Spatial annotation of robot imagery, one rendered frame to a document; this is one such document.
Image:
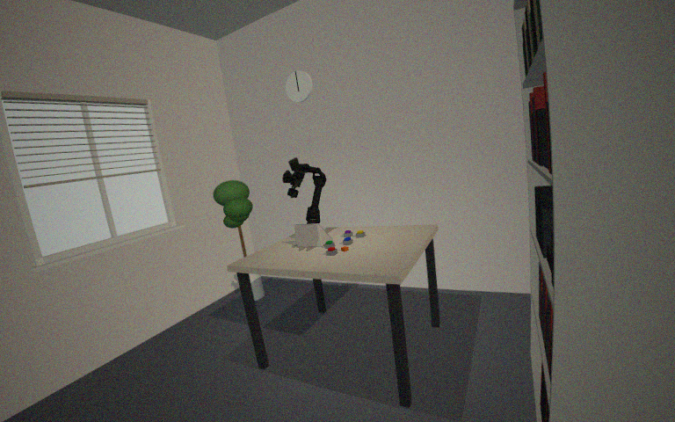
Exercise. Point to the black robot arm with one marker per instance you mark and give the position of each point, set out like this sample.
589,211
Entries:
313,214

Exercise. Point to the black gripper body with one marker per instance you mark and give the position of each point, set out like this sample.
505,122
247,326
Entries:
297,172

